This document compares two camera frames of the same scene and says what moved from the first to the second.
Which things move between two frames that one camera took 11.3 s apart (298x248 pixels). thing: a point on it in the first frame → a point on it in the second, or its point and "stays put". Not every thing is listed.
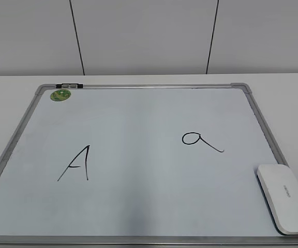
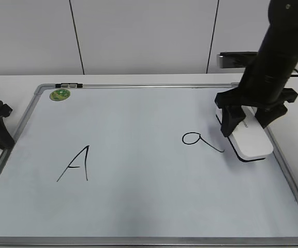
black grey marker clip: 69,86 stays put
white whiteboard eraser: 292,208 → 250,141
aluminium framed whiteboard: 167,165 stays put
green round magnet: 60,95 stays put
